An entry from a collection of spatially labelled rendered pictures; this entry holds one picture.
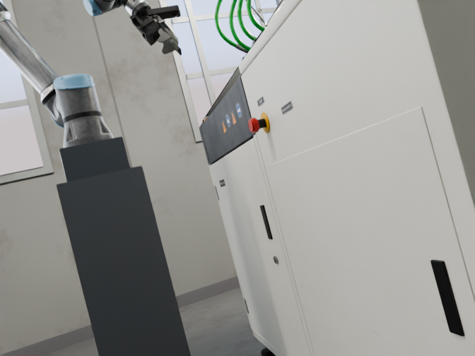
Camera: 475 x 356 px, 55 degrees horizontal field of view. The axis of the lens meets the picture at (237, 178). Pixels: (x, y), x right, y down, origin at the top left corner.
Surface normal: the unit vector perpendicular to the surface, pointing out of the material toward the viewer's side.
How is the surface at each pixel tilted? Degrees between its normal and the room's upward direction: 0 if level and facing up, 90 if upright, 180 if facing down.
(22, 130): 90
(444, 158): 90
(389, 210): 90
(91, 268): 90
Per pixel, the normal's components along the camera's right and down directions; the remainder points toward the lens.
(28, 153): 0.33, -0.11
